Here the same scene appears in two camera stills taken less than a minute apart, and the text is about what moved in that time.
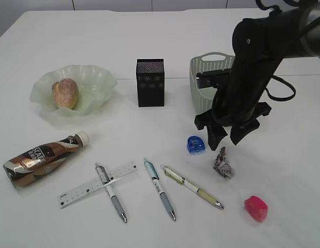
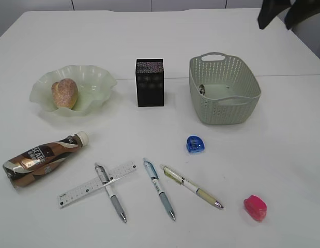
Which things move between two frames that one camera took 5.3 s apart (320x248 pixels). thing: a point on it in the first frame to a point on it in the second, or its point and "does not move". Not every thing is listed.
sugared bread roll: [65, 93] does not move
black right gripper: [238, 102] to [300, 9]
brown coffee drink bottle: [24, 168] does not move
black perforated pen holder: [150, 75] does not move
